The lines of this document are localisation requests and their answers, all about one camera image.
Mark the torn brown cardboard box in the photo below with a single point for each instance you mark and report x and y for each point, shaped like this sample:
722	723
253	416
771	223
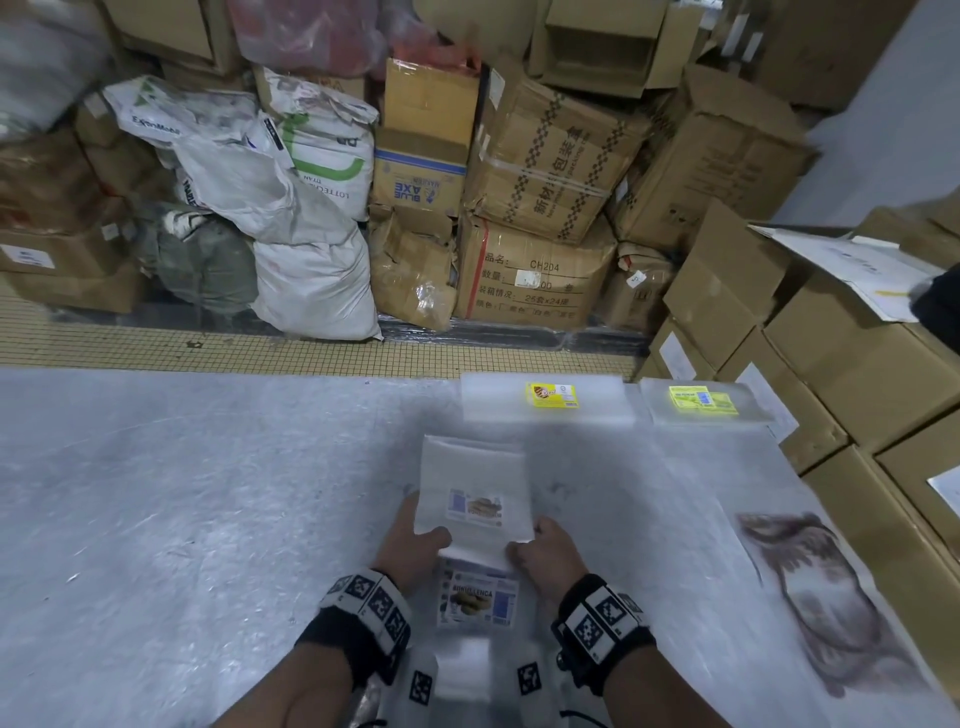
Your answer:
409	274

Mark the black fabric case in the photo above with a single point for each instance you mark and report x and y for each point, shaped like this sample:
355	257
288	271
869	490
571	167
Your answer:
941	307

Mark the open cardboard box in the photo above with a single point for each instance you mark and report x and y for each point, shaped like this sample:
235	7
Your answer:
607	52

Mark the large brown cardboard box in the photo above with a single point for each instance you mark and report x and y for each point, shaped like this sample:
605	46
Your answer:
720	165

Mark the cardboard box with checker pattern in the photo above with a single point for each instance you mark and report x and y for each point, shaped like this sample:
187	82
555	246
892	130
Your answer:
555	157

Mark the cardboard box with blue stripe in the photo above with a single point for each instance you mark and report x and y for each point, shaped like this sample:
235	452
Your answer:
420	176

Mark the crumpled white sack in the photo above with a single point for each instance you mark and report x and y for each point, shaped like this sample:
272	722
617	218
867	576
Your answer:
247	184

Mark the cardboard box with white label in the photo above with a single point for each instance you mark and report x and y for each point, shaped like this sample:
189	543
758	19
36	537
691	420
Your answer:
67	251

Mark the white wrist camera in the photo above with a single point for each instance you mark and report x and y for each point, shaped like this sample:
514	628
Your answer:
418	686
532	682

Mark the plain yellowish cardboard box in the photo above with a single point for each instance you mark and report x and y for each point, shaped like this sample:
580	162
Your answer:
431	101

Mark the grey-green sack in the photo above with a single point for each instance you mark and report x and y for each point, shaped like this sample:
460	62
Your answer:
210	266

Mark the dark cardboard box red marks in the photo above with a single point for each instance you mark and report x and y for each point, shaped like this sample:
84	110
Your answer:
60	180

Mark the person's right hand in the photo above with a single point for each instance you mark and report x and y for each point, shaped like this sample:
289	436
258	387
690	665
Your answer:
551	562

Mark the white sack with blue print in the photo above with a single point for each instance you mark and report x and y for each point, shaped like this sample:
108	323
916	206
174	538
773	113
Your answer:
165	112

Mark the small labelled brown box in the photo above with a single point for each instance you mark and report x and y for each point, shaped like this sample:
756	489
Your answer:
637	292

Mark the bag pack with green label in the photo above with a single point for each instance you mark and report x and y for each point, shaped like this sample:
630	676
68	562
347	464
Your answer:
660	405

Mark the stack of clear bags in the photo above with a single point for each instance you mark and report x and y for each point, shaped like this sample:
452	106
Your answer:
472	465

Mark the grey table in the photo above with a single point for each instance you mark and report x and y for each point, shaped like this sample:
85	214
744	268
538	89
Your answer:
187	487

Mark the person's left hand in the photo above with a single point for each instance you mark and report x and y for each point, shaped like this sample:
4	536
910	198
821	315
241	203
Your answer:
409	547

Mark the black marker wristband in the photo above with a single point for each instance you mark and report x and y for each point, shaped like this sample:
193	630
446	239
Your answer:
349	626
604	630

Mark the white cardboard sheet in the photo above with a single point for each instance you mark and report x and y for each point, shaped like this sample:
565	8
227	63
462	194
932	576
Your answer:
840	266

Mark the low cardboard box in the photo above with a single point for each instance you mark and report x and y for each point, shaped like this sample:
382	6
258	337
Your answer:
82	291

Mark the plain white sack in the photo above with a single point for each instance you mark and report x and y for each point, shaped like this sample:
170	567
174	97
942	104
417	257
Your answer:
319	289

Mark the cardboard boxes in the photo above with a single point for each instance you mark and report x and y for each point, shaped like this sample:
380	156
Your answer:
847	390

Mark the white sack with green print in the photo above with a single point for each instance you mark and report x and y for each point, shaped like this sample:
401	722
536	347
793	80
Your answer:
322	142

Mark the cardboard box with red print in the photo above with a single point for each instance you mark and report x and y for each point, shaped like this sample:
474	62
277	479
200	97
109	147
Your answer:
532	277

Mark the large tilted cardboard box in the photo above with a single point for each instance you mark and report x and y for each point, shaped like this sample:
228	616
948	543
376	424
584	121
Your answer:
480	26

